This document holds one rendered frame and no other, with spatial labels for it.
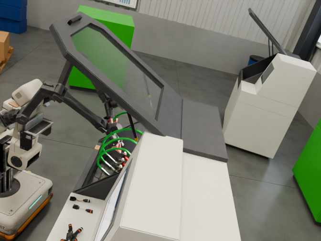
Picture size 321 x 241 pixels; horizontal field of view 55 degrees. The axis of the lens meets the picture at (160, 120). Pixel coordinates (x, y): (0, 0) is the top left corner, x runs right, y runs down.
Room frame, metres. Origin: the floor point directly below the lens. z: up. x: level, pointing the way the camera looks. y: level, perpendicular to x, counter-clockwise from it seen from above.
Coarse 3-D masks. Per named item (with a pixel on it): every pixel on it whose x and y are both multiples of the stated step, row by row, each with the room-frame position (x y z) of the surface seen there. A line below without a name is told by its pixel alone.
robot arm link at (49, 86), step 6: (42, 84) 1.68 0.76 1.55; (48, 84) 1.68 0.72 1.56; (54, 84) 1.70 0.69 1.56; (42, 90) 1.64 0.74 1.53; (48, 90) 1.64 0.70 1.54; (54, 90) 1.67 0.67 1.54; (60, 90) 1.68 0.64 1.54; (36, 96) 1.67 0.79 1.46; (42, 96) 1.68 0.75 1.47; (30, 102) 1.70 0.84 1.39; (36, 102) 1.69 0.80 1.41; (24, 108) 1.73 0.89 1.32; (30, 108) 1.71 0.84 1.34; (18, 114) 1.73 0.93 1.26; (24, 114) 1.72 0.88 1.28; (30, 114) 1.73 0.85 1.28; (18, 120) 1.72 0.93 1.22; (24, 120) 1.72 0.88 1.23
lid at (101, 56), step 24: (72, 24) 1.74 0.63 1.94; (96, 24) 2.05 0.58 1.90; (72, 48) 1.50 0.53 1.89; (96, 48) 1.77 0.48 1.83; (120, 48) 2.09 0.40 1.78; (96, 72) 1.48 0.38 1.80; (120, 72) 1.75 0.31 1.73; (144, 72) 2.07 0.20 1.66; (120, 96) 1.46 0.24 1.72; (144, 96) 1.73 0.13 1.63; (168, 96) 1.99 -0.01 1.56; (144, 120) 1.45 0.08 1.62; (168, 120) 1.66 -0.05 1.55
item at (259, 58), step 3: (249, 57) 7.77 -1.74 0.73; (252, 57) 7.68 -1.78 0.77; (255, 57) 7.77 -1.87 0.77; (258, 57) 7.87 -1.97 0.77; (261, 57) 7.96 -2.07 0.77; (249, 60) 7.73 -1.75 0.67; (252, 60) 7.63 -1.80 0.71; (255, 60) 7.54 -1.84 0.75; (258, 60) 7.55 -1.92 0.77; (249, 63) 7.68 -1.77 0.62; (252, 63) 7.59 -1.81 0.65
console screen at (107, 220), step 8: (128, 168) 1.24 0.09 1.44; (120, 184) 1.20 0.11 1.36; (112, 192) 1.31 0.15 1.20; (120, 192) 1.08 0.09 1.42; (112, 200) 1.16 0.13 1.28; (112, 208) 1.04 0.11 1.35; (104, 216) 1.13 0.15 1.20; (112, 216) 0.95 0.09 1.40; (104, 224) 1.01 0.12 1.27; (112, 224) 0.87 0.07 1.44; (96, 232) 1.08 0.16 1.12; (104, 232) 0.92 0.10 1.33; (96, 240) 0.97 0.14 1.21
